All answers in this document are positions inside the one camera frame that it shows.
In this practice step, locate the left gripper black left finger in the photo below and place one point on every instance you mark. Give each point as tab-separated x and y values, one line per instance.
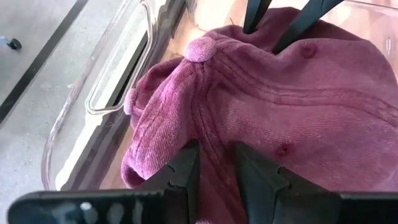
183	186

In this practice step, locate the maroon cap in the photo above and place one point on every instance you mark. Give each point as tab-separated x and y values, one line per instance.
129	101
280	109

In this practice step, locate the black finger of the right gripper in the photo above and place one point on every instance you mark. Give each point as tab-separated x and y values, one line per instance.
256	15
306	18

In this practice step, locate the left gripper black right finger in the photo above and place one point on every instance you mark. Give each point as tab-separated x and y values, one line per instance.
258	186

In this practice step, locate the clear plastic bin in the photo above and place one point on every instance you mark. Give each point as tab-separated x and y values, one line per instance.
74	140

